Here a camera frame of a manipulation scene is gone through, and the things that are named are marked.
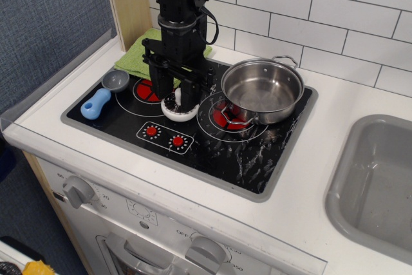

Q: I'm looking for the white toy oven front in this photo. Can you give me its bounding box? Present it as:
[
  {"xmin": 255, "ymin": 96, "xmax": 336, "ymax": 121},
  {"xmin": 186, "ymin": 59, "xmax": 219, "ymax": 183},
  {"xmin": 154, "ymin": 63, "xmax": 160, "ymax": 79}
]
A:
[{"xmin": 39, "ymin": 159, "xmax": 326, "ymax": 274}]

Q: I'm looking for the blue grey toy scoop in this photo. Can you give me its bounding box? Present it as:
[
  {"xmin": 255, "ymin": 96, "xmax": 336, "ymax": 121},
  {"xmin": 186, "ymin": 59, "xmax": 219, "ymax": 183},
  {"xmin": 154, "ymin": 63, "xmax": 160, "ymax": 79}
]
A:
[{"xmin": 80, "ymin": 70, "xmax": 130, "ymax": 120}]

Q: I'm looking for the black toy stovetop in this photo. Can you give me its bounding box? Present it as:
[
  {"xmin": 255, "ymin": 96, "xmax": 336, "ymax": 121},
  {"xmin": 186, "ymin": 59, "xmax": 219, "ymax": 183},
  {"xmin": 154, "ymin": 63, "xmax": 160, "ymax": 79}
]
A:
[{"xmin": 61, "ymin": 63, "xmax": 318, "ymax": 202}]

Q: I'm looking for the grey sink basin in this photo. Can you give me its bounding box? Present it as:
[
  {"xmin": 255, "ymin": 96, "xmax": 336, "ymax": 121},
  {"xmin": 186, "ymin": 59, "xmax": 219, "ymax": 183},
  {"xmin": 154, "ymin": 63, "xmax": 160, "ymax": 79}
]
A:
[{"xmin": 325, "ymin": 115, "xmax": 411, "ymax": 264}]

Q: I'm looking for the grey right oven knob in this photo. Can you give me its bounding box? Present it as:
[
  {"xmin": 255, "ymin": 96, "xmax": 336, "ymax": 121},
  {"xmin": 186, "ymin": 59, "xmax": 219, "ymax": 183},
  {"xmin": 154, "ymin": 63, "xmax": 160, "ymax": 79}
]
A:
[{"xmin": 185, "ymin": 236, "xmax": 227, "ymax": 274}]

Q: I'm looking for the green folded cloth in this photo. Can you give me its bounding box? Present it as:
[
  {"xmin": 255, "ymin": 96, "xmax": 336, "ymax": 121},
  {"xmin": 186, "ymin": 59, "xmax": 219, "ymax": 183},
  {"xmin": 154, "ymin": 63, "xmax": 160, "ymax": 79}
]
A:
[{"xmin": 114, "ymin": 28, "xmax": 213, "ymax": 88}]

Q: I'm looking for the grey oven knob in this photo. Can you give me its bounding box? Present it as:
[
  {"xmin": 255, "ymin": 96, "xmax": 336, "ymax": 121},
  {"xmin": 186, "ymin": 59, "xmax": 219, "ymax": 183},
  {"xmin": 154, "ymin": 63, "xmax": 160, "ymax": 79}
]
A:
[
  {"xmin": 62, "ymin": 176, "xmax": 95, "ymax": 209},
  {"xmin": 185, "ymin": 236, "xmax": 227, "ymax": 274}
]

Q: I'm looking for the grey left oven knob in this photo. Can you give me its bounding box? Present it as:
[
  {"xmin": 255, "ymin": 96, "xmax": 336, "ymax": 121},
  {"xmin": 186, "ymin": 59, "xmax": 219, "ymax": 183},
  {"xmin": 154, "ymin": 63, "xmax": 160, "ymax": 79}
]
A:
[{"xmin": 62, "ymin": 176, "xmax": 95, "ymax": 209}]

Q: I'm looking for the wooden side post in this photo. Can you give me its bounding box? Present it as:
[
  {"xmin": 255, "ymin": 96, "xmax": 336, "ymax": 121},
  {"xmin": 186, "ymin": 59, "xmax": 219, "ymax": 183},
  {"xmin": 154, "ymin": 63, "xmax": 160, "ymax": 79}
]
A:
[{"xmin": 110, "ymin": 0, "xmax": 152, "ymax": 52}]

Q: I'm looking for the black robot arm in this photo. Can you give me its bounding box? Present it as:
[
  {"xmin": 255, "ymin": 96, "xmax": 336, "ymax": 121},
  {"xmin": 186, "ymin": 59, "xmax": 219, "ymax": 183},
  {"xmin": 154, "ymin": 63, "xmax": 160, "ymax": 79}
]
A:
[{"xmin": 142, "ymin": 0, "xmax": 214, "ymax": 113}]

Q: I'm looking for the yellow object at corner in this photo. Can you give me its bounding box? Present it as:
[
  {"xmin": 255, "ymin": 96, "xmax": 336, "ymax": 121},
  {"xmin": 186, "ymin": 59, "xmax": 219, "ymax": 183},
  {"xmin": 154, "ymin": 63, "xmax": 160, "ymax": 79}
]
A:
[{"xmin": 22, "ymin": 260, "xmax": 56, "ymax": 275}]

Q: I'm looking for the stainless steel pot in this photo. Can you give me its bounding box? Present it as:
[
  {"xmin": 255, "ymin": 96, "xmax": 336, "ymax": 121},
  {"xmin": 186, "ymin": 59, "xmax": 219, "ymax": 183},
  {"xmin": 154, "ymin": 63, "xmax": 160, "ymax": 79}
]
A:
[{"xmin": 221, "ymin": 55, "xmax": 304, "ymax": 126}]

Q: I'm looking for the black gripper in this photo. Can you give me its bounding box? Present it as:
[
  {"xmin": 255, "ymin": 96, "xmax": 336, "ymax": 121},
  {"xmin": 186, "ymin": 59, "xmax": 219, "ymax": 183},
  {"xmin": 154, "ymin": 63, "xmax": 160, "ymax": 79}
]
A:
[{"xmin": 142, "ymin": 23, "xmax": 215, "ymax": 113}]

